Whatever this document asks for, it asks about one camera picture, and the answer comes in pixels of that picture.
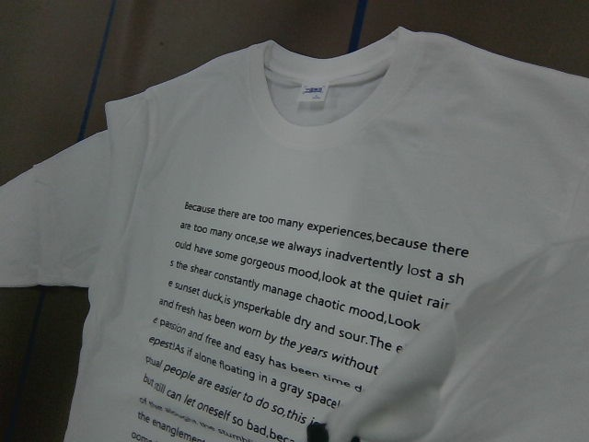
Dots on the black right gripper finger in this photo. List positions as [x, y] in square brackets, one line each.
[317, 432]

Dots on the white long-sleeve printed shirt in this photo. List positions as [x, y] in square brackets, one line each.
[260, 237]

